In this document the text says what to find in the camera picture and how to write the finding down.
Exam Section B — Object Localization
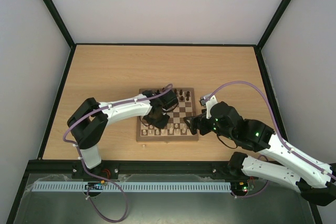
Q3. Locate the black frame post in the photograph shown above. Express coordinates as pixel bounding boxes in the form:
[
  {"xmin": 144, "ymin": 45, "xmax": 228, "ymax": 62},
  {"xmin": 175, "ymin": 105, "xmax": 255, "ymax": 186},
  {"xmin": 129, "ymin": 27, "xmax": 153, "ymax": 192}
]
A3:
[
  {"xmin": 43, "ymin": 0, "xmax": 76, "ymax": 48},
  {"xmin": 257, "ymin": 0, "xmax": 292, "ymax": 50}
]

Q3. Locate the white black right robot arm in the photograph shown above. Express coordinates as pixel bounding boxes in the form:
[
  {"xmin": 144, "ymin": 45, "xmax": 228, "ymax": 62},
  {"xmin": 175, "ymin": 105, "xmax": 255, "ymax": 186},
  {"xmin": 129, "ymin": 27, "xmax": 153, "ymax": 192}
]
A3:
[{"xmin": 184, "ymin": 101, "xmax": 335, "ymax": 206}]

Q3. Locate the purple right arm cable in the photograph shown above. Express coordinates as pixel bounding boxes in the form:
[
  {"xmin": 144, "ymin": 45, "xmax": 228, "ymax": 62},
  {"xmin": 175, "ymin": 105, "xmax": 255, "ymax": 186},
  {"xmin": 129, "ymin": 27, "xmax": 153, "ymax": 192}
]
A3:
[{"xmin": 209, "ymin": 80, "xmax": 336, "ymax": 199}]

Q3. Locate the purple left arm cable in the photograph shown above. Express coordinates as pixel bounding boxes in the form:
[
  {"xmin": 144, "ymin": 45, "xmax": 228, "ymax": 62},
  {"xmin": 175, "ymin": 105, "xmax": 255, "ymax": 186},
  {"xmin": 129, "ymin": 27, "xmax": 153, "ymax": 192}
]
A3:
[{"xmin": 62, "ymin": 83, "xmax": 174, "ymax": 222}]

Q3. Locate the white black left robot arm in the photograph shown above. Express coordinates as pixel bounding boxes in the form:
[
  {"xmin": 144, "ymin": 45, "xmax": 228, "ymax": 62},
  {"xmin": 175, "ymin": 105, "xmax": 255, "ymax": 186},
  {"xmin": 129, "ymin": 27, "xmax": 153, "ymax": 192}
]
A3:
[{"xmin": 63, "ymin": 83, "xmax": 179, "ymax": 169}]

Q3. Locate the wooden chess board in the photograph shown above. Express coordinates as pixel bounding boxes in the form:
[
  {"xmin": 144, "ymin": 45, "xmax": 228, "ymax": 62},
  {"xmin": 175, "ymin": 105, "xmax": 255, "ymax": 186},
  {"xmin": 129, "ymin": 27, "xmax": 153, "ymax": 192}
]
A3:
[{"xmin": 136, "ymin": 88, "xmax": 198, "ymax": 143}]

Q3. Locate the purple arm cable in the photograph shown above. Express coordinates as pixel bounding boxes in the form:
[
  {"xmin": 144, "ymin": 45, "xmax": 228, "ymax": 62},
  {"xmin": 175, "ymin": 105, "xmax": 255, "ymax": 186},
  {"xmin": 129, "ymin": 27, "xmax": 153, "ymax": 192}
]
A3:
[
  {"xmin": 209, "ymin": 80, "xmax": 336, "ymax": 199},
  {"xmin": 62, "ymin": 83, "xmax": 174, "ymax": 222}
]

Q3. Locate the black frame post right rear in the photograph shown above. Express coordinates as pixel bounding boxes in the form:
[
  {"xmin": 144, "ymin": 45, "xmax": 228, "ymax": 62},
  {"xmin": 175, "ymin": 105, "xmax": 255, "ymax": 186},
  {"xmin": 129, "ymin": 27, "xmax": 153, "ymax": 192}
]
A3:
[{"xmin": 257, "ymin": 0, "xmax": 292, "ymax": 50}]

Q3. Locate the light blue cable duct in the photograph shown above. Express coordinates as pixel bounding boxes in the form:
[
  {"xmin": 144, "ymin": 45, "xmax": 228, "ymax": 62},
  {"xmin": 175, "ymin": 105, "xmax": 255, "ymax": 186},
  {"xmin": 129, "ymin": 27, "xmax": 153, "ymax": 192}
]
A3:
[{"xmin": 31, "ymin": 182, "xmax": 232, "ymax": 193}]

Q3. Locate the black frame post left rear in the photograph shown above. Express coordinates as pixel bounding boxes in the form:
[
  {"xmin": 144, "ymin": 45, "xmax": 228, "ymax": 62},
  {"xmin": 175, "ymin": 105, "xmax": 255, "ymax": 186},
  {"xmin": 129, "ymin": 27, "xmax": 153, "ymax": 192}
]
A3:
[{"xmin": 43, "ymin": 0, "xmax": 76, "ymax": 48}]

